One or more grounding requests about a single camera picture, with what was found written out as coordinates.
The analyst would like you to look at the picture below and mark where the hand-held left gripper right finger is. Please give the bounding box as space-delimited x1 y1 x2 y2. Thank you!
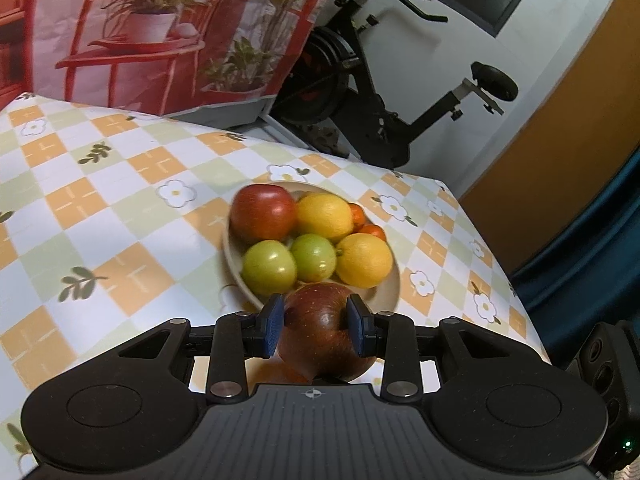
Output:
346 294 521 406

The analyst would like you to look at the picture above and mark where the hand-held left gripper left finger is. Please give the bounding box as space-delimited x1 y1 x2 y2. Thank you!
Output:
117 294 286 406

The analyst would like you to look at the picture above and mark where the large dull red apple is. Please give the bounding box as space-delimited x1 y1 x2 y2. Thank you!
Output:
276 282 381 382

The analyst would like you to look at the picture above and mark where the beige round plate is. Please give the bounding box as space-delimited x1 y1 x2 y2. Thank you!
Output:
222 182 401 317

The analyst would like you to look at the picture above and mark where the green apple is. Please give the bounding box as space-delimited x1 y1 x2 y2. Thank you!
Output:
242 241 297 296
291 233 337 282

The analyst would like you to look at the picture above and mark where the yellow lemon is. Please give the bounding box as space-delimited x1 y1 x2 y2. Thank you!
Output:
296 193 354 242
334 234 394 289

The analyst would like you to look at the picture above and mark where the shiny red apple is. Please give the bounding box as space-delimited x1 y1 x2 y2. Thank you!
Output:
230 184 298 242

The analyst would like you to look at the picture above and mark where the checkered floral tablecloth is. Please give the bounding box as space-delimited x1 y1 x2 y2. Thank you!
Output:
0 92 553 480

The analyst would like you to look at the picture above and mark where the black exercise bike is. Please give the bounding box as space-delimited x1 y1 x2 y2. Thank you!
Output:
270 0 521 171

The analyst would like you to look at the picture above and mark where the printed pink backdrop cloth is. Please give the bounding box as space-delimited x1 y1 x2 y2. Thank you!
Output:
0 0 346 126

